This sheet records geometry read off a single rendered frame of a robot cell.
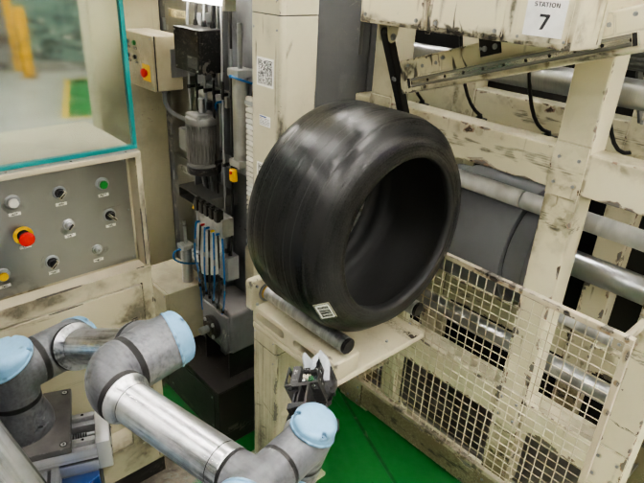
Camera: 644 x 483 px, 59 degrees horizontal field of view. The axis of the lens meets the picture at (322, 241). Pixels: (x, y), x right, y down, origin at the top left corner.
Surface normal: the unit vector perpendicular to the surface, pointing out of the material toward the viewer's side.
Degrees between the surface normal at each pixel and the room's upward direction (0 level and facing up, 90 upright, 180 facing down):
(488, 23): 90
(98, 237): 90
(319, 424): 15
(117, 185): 90
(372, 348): 0
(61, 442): 0
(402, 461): 0
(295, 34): 90
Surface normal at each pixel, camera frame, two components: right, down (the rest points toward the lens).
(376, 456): 0.05, -0.90
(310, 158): -0.49, -0.44
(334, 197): 0.01, 0.04
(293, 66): 0.66, 0.36
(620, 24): -0.74, 0.26
